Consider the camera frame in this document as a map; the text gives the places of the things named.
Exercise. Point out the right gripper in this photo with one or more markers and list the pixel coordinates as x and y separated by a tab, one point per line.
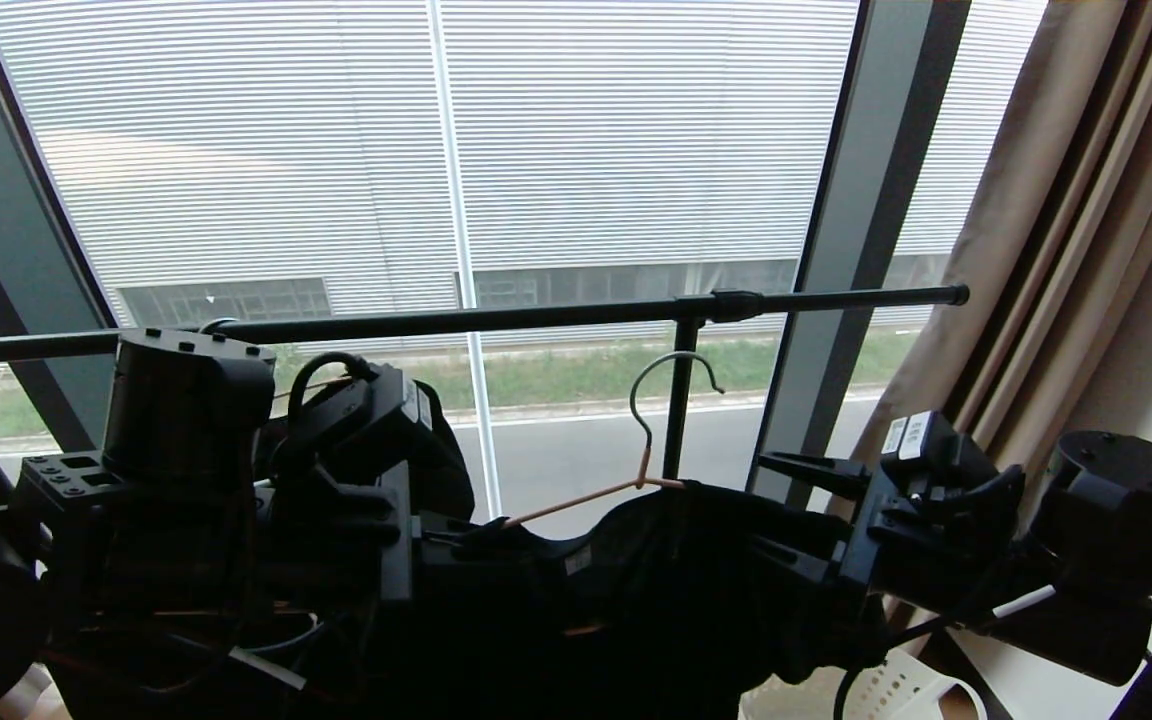
1036	610

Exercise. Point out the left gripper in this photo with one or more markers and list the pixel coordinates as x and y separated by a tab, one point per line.
336	540

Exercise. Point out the black shorts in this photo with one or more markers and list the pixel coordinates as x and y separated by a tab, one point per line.
451	470

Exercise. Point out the black garment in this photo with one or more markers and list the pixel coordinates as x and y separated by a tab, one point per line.
656	600

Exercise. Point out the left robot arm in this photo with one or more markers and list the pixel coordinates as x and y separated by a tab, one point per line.
176	420

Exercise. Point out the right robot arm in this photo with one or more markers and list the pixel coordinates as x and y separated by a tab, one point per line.
1116	500

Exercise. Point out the white laundry basket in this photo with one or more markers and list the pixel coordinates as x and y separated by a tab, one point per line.
886	690

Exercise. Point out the black clothes rack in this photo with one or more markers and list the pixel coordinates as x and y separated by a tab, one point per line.
536	317

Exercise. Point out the window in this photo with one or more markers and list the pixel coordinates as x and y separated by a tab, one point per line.
636	120

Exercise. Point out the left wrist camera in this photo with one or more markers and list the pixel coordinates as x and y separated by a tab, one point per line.
376	420

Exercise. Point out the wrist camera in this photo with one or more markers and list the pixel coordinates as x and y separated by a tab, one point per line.
376	420
946	470

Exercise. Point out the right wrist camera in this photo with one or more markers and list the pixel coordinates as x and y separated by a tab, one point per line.
946	470

